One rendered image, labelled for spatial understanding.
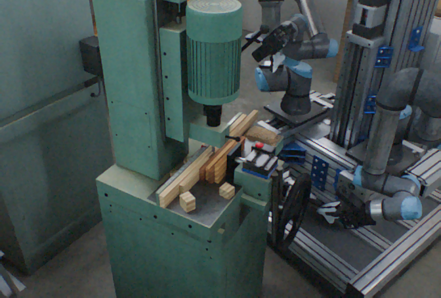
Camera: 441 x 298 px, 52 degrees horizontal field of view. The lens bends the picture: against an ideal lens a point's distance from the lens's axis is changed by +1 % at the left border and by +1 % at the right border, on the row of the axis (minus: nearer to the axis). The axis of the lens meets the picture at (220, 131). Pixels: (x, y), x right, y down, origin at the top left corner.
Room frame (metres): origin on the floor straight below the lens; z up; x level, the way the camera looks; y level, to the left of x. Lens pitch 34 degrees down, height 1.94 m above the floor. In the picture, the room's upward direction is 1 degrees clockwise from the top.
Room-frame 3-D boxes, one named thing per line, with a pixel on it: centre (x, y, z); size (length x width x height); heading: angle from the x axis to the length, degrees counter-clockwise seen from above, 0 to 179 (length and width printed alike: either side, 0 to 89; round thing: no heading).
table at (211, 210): (1.30, -0.07, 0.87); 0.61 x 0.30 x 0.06; 151
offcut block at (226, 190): (1.17, -0.03, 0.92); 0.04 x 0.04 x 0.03; 51
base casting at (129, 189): (1.41, 0.13, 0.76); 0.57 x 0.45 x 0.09; 61
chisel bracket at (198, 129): (1.36, 0.04, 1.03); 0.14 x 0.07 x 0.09; 61
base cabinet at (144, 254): (1.41, 0.13, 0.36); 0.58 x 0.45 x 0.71; 61
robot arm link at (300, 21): (1.67, -0.28, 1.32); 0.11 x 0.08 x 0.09; 151
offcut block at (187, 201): (1.10, 0.10, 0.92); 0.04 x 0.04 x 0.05; 36
